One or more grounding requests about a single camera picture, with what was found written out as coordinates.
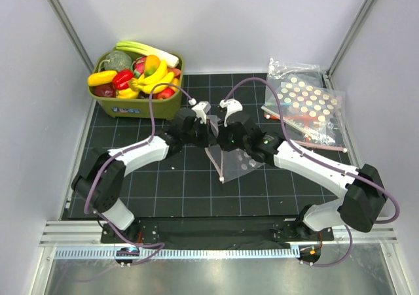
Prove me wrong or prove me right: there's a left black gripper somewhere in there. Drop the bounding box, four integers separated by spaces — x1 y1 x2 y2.
181 118 217 148

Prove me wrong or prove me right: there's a clear pink zip bag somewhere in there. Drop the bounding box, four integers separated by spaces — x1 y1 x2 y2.
204 115 263 184

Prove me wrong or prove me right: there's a yellow banana bunch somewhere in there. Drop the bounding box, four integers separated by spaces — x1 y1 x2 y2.
128 60 175 94

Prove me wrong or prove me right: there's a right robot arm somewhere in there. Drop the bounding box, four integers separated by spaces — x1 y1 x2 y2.
217 111 388 240

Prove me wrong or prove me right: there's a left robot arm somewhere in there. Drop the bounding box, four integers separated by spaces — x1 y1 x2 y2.
71 102 214 243

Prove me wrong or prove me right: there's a stack of dotted zip bags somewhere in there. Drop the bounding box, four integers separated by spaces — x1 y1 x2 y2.
261 58 348 153

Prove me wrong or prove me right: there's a black grid mat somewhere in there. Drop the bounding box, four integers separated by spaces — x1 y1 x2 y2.
59 73 374 220

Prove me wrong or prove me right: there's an olive green plastic basket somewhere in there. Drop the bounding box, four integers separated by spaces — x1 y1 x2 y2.
87 47 183 119

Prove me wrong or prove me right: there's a yellow lemon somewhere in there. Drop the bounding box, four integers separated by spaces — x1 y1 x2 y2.
169 77 179 92

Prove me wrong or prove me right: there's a green white leek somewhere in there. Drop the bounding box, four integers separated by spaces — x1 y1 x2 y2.
115 41 180 68

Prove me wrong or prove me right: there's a small yellow banana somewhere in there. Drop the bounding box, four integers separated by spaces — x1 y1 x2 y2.
116 88 139 99

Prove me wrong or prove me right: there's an orange yellow mango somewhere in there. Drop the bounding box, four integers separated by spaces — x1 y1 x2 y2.
143 54 160 77

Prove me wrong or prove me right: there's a pink dragon fruit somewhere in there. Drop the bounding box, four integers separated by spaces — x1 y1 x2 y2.
130 56 147 78

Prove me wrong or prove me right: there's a red bell pepper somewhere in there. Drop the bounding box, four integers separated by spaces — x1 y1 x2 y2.
112 69 134 91

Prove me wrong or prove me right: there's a dark red apple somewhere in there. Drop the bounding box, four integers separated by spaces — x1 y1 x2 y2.
93 83 116 98

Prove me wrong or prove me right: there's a yellow squash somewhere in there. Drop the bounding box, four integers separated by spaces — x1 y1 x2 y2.
87 70 118 87

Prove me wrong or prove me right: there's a green melon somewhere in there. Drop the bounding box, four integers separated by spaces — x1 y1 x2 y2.
98 50 133 72

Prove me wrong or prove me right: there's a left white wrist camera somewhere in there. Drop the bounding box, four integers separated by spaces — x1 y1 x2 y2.
192 101 211 124

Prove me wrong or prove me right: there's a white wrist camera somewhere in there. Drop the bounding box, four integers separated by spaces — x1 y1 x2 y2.
219 99 243 127
192 101 211 124

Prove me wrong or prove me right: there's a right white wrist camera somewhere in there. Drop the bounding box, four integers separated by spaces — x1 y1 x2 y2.
219 99 243 127

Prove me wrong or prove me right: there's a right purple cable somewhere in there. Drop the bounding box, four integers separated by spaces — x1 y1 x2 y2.
222 76 401 268

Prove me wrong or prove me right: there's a slotted cable duct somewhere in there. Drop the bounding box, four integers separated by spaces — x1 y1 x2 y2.
54 245 300 260

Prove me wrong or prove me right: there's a left aluminium frame post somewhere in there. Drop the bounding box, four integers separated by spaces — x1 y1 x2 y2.
47 0 94 72

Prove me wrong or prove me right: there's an aluminium frame post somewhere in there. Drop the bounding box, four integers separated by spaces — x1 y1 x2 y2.
47 0 94 72
327 0 378 79

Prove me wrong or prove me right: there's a right aluminium frame post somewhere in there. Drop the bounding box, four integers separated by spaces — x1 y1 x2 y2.
327 0 378 79

